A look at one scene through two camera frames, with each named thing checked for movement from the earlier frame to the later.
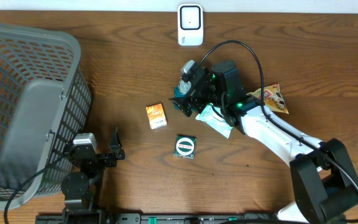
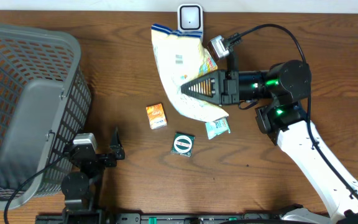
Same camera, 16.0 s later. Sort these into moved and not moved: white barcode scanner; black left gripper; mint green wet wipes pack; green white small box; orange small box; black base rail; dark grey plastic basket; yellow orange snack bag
Moved: mint green wet wipes pack; green white small box; yellow orange snack bag
Not moved: white barcode scanner; orange small box; dark grey plastic basket; black base rail; black left gripper
